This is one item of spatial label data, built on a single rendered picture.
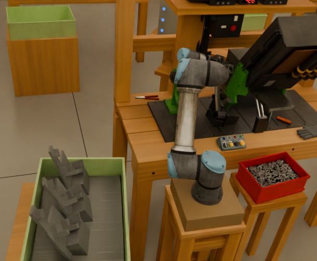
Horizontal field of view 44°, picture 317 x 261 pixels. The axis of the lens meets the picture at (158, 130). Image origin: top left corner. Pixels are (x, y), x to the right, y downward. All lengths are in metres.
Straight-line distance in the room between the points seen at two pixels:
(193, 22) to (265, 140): 0.82
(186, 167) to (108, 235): 0.46
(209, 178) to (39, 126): 2.37
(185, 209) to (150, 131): 0.66
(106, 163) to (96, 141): 1.61
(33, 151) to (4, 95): 0.99
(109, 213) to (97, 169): 0.27
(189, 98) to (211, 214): 0.53
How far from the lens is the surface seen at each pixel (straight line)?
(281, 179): 2.19
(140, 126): 2.35
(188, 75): 1.72
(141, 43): 2.48
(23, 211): 2.02
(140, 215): 2.39
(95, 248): 1.77
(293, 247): 3.11
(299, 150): 2.53
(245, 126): 2.47
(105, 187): 2.01
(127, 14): 2.29
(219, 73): 1.74
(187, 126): 1.73
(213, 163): 1.74
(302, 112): 2.77
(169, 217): 2.10
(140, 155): 2.12
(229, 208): 1.88
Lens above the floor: 2.28
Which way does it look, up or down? 37 degrees down
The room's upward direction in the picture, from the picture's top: 6 degrees clockwise
